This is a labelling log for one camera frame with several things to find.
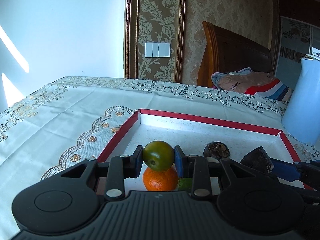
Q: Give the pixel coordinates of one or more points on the striped colourful blanket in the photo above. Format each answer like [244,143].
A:
[272,90]

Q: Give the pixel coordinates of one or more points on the white electric kettle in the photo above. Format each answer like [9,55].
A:
[302,105]

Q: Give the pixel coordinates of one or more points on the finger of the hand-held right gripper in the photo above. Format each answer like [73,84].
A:
[311,189]
[285,170]

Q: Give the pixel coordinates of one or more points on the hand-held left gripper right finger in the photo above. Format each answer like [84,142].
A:
[180,162]

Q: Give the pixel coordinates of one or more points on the green round fruit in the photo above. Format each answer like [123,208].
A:
[158,155]

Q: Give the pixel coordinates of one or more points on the white wall light switch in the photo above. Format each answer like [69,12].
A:
[157,49]

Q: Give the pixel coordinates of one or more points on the brown wooden wall trim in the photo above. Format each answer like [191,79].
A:
[180,30]

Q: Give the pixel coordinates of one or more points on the wardrobe with floral sliding doors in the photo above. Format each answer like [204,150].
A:
[297,42]

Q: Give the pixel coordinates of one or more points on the wooden chair back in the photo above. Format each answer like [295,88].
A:
[232,52]

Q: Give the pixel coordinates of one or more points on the red shallow box tray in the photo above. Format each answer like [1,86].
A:
[200,135]

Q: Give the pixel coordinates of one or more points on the green cucumber piece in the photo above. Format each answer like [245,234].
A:
[185,183]

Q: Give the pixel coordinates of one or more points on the orange mandarin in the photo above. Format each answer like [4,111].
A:
[160,180]

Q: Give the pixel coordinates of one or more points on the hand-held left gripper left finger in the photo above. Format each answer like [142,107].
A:
[138,162]

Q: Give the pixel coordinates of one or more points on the dark water chestnut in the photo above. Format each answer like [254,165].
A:
[216,151]

